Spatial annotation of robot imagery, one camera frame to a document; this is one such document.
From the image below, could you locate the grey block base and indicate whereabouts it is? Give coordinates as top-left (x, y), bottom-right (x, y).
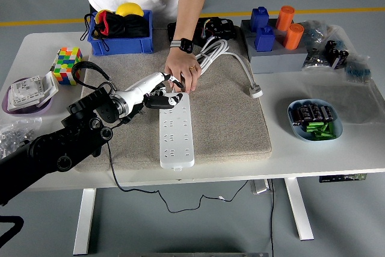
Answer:
top-left (240, 18), bottom-right (309, 74)

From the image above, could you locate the blue plastic bin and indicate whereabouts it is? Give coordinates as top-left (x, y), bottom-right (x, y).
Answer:
top-left (87, 9), bottom-right (154, 57)

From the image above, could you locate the clear bag of black capacitors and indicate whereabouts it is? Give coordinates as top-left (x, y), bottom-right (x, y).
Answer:
top-left (324, 39), bottom-right (350, 70)

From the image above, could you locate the silver metal bracket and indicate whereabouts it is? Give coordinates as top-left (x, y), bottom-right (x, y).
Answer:
top-left (250, 179), bottom-right (271, 194)

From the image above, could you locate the white wall socket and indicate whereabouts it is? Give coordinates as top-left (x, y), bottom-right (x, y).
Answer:
top-left (6, 71), bottom-right (60, 112)

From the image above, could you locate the black table control panel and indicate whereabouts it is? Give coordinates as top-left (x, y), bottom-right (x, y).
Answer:
top-left (319, 173), bottom-right (368, 183)

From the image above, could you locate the yellow ball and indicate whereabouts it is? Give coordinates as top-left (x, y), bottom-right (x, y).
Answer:
top-left (115, 2), bottom-right (144, 17)

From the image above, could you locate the orange cylinder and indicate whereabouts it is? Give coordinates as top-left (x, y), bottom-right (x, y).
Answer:
top-left (275, 5), bottom-right (294, 31)
top-left (282, 23), bottom-right (304, 50)

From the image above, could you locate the clear bag of teal parts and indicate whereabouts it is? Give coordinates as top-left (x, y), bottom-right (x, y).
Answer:
top-left (342, 54), bottom-right (372, 85)

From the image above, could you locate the black hanging cable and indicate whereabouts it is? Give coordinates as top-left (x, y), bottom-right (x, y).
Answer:
top-left (269, 178), bottom-right (276, 257)

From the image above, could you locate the person's left hand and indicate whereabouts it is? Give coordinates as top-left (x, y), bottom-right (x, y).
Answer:
top-left (164, 46), bottom-right (202, 94)

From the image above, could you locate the black wrist watch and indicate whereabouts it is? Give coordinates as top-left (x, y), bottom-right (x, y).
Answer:
top-left (170, 37), bottom-right (195, 55)

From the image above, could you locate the white table leg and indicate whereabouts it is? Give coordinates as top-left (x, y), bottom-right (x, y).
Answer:
top-left (284, 178), bottom-right (315, 241)
top-left (73, 188), bottom-right (97, 256)

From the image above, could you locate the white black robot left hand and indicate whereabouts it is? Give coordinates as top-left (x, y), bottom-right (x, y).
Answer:
top-left (123, 72), bottom-right (184, 116)

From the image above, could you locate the blue bottle-shaped block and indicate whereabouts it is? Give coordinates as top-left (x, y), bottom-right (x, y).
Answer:
top-left (249, 6), bottom-right (270, 33)
top-left (254, 25), bottom-right (276, 52)

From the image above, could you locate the black drawstring bag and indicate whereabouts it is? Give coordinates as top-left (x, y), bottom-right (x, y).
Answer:
top-left (80, 10), bottom-right (150, 52)

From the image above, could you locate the clear empty plastic bag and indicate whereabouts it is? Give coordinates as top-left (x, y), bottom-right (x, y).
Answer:
top-left (300, 70), bottom-right (385, 125)

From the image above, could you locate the green cylinder parts pile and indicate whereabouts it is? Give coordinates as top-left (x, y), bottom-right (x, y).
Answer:
top-left (305, 121), bottom-right (337, 141)

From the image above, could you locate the white power strip with cable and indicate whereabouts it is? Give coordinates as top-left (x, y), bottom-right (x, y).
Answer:
top-left (158, 39), bottom-right (264, 171)

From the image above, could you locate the clear bag of silver screws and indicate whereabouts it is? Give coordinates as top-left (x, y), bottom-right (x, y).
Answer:
top-left (302, 46), bottom-right (330, 71)

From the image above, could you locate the clear bag of metal nuts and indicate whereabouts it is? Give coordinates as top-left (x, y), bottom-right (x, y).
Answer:
top-left (0, 117), bottom-right (43, 160)

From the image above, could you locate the clear bag with blue parts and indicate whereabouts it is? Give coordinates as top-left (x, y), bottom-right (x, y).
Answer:
top-left (300, 19), bottom-right (343, 48)

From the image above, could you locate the black power adapter with cord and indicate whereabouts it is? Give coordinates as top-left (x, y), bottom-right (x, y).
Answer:
top-left (106, 103), bottom-right (250, 214)

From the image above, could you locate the light blue dish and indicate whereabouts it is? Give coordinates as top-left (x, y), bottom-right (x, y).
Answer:
top-left (287, 98), bottom-right (343, 143)

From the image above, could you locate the black robot torso frame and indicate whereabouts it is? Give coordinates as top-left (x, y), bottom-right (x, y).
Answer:
top-left (0, 214), bottom-right (25, 252)

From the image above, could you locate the grey-brown fabric mat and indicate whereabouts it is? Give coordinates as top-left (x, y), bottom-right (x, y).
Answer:
top-left (69, 28), bottom-right (273, 173)

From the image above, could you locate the black electronic device with wires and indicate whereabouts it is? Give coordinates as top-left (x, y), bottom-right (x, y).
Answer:
top-left (167, 16), bottom-right (237, 46)

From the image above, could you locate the colourful puzzle cube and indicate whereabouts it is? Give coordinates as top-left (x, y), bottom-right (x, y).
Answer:
top-left (50, 46), bottom-right (84, 86)

